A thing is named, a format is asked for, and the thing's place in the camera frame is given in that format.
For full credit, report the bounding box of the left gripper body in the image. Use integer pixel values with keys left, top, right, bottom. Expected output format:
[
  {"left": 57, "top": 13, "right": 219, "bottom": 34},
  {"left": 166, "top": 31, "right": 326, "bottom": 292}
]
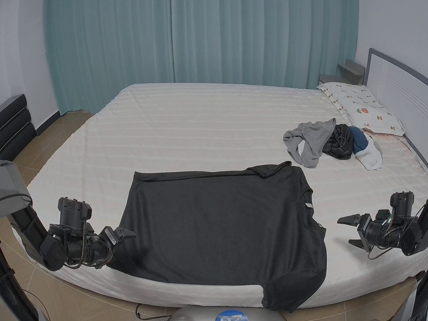
[{"left": 87, "top": 226, "right": 118, "bottom": 270}]

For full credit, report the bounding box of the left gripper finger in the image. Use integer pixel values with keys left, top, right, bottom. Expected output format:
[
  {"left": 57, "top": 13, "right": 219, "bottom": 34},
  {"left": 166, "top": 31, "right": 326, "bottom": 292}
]
[{"left": 116, "top": 227, "right": 137, "bottom": 245}]

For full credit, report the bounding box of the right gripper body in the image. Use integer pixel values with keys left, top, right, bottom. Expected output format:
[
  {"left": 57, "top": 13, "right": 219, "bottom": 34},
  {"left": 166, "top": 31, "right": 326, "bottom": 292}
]
[{"left": 357, "top": 210, "right": 392, "bottom": 249}]

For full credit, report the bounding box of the black T-shirt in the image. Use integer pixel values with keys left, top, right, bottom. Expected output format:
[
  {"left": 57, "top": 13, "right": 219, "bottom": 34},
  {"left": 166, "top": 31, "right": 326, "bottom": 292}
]
[{"left": 107, "top": 161, "right": 327, "bottom": 313}]

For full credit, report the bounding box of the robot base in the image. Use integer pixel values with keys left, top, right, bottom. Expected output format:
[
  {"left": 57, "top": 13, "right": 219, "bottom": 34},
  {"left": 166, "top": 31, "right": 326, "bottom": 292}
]
[{"left": 169, "top": 306, "right": 283, "bottom": 321}]

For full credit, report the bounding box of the bed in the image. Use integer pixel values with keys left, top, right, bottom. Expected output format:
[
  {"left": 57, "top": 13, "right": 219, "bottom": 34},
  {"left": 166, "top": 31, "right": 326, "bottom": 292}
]
[{"left": 12, "top": 48, "right": 428, "bottom": 313}]

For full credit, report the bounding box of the white garment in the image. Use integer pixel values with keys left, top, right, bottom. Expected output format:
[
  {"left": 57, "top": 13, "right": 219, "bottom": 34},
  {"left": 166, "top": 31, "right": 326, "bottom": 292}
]
[{"left": 354, "top": 136, "right": 383, "bottom": 171}]

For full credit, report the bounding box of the black glossy garment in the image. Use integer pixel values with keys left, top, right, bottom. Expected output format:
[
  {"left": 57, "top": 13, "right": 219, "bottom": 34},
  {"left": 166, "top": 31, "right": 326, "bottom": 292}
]
[{"left": 322, "top": 123, "right": 354, "bottom": 160}]

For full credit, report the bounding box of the dark blue garment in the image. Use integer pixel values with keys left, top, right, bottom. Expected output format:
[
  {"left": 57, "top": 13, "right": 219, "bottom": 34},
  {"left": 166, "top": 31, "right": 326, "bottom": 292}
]
[{"left": 349, "top": 126, "right": 370, "bottom": 155}]

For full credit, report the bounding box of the grey garment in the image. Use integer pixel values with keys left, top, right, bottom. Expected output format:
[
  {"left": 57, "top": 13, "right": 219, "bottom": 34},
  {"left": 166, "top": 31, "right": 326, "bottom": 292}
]
[{"left": 283, "top": 118, "right": 336, "bottom": 169}]

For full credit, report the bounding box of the white printed pillow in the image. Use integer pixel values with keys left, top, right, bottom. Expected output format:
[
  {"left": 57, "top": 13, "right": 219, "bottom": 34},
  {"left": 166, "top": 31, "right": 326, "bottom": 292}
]
[{"left": 317, "top": 82, "right": 407, "bottom": 136}]

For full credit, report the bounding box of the grey bedside table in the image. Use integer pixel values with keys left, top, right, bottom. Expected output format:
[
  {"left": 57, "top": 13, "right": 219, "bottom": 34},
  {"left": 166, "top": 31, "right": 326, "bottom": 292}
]
[{"left": 318, "top": 58, "right": 366, "bottom": 87}]

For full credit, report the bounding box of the black chest of drawers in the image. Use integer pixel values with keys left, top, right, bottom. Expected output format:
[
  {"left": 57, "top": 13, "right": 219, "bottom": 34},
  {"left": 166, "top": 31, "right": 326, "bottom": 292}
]
[{"left": 0, "top": 94, "right": 37, "bottom": 162}]

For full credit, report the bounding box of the blue-green curtain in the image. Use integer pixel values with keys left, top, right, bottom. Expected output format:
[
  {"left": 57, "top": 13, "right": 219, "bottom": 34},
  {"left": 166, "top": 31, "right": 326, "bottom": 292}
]
[{"left": 43, "top": 0, "right": 360, "bottom": 116}]

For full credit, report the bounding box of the black cable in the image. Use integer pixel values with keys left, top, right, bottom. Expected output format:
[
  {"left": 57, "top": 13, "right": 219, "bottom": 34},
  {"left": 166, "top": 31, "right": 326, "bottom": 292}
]
[{"left": 135, "top": 302, "right": 171, "bottom": 321}]

